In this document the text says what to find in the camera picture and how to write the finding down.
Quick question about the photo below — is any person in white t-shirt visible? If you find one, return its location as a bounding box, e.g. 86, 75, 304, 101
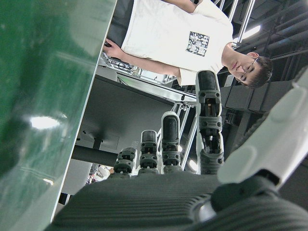
102, 0, 274, 90

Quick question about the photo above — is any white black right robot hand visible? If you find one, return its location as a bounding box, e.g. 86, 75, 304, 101
45, 55, 308, 231

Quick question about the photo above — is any green conveyor belt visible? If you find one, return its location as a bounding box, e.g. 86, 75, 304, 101
0, 0, 117, 231

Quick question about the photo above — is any grey desk panel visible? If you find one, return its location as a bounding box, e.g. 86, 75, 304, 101
72, 73, 197, 167

